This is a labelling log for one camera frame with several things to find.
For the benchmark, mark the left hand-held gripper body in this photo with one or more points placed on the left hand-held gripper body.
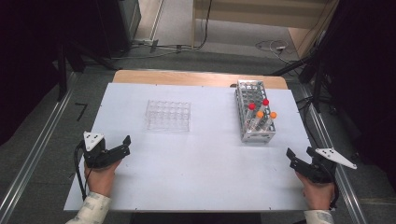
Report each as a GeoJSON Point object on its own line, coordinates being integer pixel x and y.
{"type": "Point", "coordinates": [93, 141]}

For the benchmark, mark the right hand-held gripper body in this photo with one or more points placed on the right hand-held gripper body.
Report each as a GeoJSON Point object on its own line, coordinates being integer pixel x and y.
{"type": "Point", "coordinates": [334, 157]}

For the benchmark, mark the clear plastic tube rack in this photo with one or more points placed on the clear plastic tube rack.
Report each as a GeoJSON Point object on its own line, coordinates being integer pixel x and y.
{"type": "Point", "coordinates": [168, 115]}

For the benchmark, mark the red capped test tube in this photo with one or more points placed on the red capped test tube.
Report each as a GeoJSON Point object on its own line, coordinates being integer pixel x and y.
{"type": "Point", "coordinates": [251, 106]}
{"type": "Point", "coordinates": [265, 102]}

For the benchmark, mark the metal test tube rack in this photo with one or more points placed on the metal test tube rack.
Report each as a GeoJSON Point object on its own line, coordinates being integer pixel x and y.
{"type": "Point", "coordinates": [253, 90]}

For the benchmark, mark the person's left hand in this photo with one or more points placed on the person's left hand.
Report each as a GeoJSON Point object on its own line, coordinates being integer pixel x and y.
{"type": "Point", "coordinates": [99, 180]}

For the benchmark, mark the person's right hand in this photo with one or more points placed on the person's right hand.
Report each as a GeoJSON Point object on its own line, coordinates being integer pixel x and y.
{"type": "Point", "coordinates": [317, 194]}

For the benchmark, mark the black metal stand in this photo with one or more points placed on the black metal stand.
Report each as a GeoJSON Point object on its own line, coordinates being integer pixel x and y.
{"type": "Point", "coordinates": [62, 74]}
{"type": "Point", "coordinates": [317, 90]}

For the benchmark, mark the dark curtain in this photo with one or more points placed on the dark curtain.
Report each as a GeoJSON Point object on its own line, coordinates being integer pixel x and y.
{"type": "Point", "coordinates": [31, 62]}
{"type": "Point", "coordinates": [367, 77]}

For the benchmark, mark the black cabinet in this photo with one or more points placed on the black cabinet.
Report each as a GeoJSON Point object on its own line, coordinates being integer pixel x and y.
{"type": "Point", "coordinates": [121, 21]}

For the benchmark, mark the wooden furniture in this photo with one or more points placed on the wooden furniture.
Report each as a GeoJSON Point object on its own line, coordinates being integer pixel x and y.
{"type": "Point", "coordinates": [249, 12]}

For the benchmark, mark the metal floor rail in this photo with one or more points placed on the metal floor rail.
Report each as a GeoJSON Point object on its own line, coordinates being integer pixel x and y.
{"type": "Point", "coordinates": [345, 186]}
{"type": "Point", "coordinates": [34, 155]}

